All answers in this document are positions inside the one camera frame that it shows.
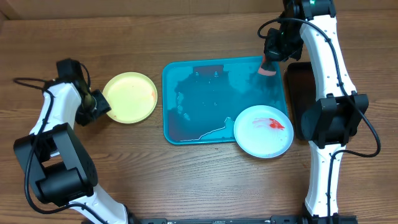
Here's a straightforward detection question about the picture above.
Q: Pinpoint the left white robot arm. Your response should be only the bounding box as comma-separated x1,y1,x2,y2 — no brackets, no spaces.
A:
14,80,135,223

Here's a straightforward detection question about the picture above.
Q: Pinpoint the yellow plate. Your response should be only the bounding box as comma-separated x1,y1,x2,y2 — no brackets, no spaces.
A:
103,72,158,124

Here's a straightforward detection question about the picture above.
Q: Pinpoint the light blue plate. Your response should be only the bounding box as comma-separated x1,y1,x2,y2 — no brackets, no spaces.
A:
234,105,294,159

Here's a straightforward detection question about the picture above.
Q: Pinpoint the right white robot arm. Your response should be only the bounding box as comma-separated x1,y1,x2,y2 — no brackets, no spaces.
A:
259,0,369,223

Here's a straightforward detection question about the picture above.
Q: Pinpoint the pink sponge black scourer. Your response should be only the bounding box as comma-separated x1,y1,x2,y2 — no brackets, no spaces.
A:
257,55,276,76

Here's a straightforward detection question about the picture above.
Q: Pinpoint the black plastic tray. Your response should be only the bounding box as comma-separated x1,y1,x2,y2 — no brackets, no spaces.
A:
285,62,316,140

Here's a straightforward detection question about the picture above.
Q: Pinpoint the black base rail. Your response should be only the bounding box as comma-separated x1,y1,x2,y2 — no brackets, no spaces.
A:
81,215,358,224

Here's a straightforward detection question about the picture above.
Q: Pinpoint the teal plastic tray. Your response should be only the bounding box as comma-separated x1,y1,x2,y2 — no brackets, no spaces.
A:
162,56,289,145

